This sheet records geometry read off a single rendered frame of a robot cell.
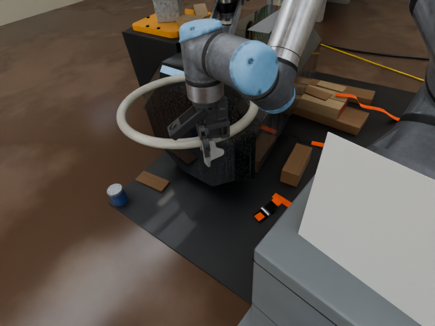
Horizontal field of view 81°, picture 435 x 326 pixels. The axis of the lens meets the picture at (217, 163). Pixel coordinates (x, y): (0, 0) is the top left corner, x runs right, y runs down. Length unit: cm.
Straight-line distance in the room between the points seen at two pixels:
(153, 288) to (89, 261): 44
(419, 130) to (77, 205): 197
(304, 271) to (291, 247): 6
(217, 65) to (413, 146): 35
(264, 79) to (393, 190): 28
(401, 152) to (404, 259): 18
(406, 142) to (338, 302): 34
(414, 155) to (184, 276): 131
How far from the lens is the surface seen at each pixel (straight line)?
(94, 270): 176
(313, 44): 204
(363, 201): 49
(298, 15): 66
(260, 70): 49
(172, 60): 150
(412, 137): 51
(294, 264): 65
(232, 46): 50
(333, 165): 47
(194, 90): 61
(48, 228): 210
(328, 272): 66
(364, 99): 270
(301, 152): 191
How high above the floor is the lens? 144
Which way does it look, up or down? 46 degrees down
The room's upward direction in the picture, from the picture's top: 7 degrees counter-clockwise
